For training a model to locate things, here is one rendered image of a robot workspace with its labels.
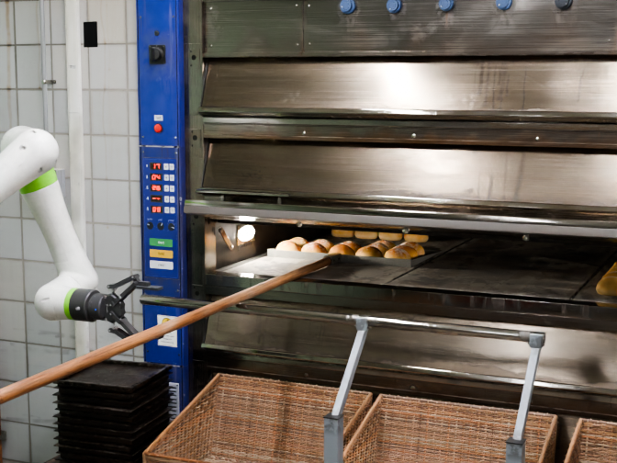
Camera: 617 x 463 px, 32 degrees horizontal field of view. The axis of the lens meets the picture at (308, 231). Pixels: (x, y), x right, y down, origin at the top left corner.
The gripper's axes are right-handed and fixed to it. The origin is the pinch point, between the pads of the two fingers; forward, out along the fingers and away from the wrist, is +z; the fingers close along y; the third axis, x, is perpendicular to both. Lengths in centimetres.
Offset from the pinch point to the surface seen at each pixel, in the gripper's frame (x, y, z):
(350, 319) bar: -25, 2, 47
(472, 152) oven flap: -65, -42, 69
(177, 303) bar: -24.1, 2.8, -8.1
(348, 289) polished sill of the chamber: -62, 2, 31
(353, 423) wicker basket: -43, 39, 41
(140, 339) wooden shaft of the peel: 28.3, -0.2, 13.0
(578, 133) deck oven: -63, -48, 101
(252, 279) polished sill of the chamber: -62, 2, -2
